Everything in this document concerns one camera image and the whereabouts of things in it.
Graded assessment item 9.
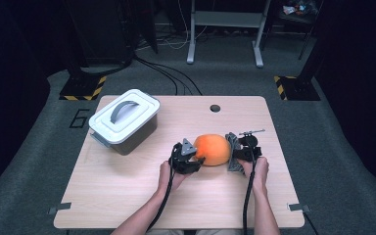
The black base with hazard stripes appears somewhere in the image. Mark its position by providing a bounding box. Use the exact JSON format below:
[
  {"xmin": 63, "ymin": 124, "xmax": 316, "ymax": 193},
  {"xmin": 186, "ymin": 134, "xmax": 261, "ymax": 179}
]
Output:
[
  {"xmin": 273, "ymin": 75, "xmax": 321, "ymax": 102},
  {"xmin": 59, "ymin": 73, "xmax": 108, "ymax": 102}
]

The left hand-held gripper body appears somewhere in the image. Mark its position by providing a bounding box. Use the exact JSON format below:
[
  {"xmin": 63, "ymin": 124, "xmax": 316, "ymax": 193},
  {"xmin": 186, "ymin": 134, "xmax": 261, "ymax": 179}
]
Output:
[{"xmin": 168, "ymin": 137, "xmax": 201, "ymax": 175}]

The colourful small clutter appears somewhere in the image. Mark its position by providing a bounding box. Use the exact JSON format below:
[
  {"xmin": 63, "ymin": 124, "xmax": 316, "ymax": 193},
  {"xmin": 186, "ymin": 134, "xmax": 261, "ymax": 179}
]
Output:
[{"xmin": 282, "ymin": 0, "xmax": 319, "ymax": 17}]

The white metal stand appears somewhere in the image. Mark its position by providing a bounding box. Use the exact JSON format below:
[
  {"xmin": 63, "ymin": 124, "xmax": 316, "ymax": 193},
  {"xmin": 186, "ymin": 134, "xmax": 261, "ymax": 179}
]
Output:
[{"xmin": 186, "ymin": 0, "xmax": 272, "ymax": 69}]

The orange plush toy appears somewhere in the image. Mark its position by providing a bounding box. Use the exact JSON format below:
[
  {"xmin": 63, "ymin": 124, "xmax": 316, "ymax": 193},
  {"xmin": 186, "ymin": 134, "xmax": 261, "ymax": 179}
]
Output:
[{"xmin": 193, "ymin": 133, "xmax": 233, "ymax": 166}]

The clear brown storage box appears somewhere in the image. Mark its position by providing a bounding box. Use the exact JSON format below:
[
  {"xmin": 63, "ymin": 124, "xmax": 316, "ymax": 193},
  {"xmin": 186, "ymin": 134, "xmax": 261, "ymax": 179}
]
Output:
[{"xmin": 90, "ymin": 112, "xmax": 160, "ymax": 157}]

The right hand-held gripper cable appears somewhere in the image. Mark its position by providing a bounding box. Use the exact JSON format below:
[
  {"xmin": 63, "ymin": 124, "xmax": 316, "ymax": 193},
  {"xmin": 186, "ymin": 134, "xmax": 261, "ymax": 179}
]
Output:
[{"xmin": 242, "ymin": 148, "xmax": 258, "ymax": 235}]

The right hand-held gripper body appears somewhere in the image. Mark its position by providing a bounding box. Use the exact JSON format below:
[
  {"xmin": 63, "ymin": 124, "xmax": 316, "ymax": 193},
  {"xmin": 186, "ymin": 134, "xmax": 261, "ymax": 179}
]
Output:
[{"xmin": 236, "ymin": 128, "xmax": 266, "ymax": 162}]

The person's left hand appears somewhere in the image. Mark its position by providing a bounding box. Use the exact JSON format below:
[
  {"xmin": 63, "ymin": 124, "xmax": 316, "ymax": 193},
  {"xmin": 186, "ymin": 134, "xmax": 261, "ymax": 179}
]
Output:
[{"xmin": 158, "ymin": 161, "xmax": 190, "ymax": 194}]

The thin black cable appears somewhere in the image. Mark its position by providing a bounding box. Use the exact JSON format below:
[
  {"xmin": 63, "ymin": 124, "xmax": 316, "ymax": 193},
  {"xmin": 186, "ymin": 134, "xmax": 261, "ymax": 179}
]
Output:
[{"xmin": 303, "ymin": 210, "xmax": 321, "ymax": 235}]

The person's right hand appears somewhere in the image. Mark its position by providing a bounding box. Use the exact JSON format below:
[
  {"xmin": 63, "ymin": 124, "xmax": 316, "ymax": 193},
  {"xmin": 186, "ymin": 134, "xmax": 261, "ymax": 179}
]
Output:
[{"xmin": 240, "ymin": 156, "xmax": 270, "ymax": 194}]

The left hand-held gripper cable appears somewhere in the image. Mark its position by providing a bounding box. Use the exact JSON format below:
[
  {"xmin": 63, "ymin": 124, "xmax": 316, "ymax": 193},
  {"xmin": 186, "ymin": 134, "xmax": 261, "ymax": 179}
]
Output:
[{"xmin": 146, "ymin": 143, "xmax": 181, "ymax": 231}]

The dark equipment cabinet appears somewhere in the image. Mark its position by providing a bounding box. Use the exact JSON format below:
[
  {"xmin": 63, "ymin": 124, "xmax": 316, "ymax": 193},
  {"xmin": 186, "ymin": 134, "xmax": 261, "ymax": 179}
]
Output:
[{"xmin": 84, "ymin": 0, "xmax": 135, "ymax": 66}]

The hand-held gripper cable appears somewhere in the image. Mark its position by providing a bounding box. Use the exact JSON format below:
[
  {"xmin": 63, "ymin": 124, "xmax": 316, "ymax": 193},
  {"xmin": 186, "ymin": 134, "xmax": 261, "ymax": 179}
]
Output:
[
  {"xmin": 242, "ymin": 148, "xmax": 258, "ymax": 235},
  {"xmin": 146, "ymin": 143, "xmax": 181, "ymax": 231}
]

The black stand post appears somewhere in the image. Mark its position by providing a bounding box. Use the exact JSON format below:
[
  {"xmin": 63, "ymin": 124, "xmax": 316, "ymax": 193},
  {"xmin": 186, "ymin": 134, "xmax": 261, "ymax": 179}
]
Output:
[
  {"xmin": 298, "ymin": 19, "xmax": 326, "ymax": 79},
  {"xmin": 63, "ymin": 0, "xmax": 91, "ymax": 79}
]

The black floor cable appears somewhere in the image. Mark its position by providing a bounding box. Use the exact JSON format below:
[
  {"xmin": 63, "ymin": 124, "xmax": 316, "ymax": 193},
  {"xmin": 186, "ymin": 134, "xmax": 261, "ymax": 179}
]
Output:
[
  {"xmin": 143, "ymin": 60, "xmax": 204, "ymax": 96},
  {"xmin": 133, "ymin": 56, "xmax": 179, "ymax": 96}
]

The grey box with white lid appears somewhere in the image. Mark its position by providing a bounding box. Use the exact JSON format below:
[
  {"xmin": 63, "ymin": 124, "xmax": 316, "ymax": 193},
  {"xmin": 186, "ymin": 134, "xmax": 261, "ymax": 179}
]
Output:
[{"xmin": 88, "ymin": 88, "xmax": 162, "ymax": 146}]

